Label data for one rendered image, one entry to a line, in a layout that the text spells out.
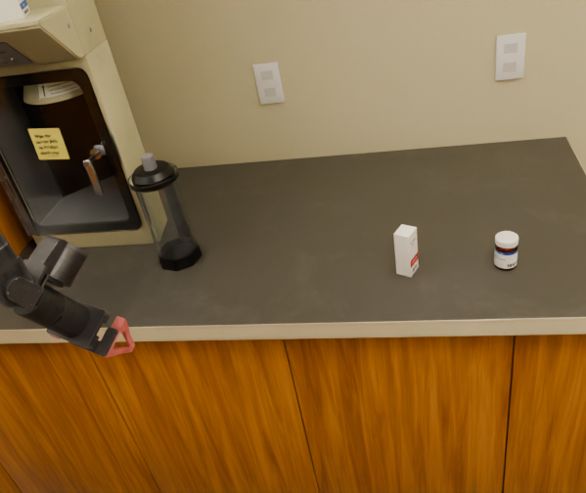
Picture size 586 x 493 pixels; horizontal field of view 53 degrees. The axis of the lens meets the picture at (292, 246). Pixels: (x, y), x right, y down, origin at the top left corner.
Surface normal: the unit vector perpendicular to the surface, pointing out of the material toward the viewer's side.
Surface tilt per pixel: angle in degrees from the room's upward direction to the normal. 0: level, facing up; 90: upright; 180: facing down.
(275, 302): 0
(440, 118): 90
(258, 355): 90
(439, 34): 90
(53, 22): 90
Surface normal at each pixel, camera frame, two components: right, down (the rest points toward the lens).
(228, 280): -0.16, -0.81
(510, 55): -0.14, 0.59
